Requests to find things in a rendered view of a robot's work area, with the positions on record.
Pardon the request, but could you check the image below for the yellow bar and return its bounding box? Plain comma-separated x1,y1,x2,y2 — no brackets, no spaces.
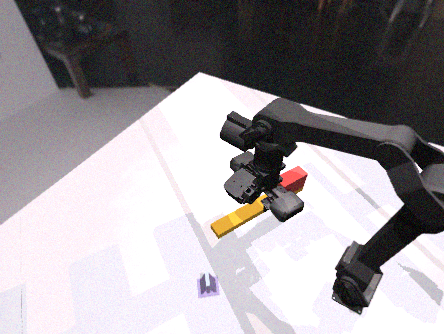
210,165,308,239

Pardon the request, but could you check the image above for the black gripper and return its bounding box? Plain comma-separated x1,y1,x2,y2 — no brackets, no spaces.
230,151,304,222

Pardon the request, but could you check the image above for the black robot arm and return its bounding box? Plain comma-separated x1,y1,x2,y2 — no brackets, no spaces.
220,98,444,315

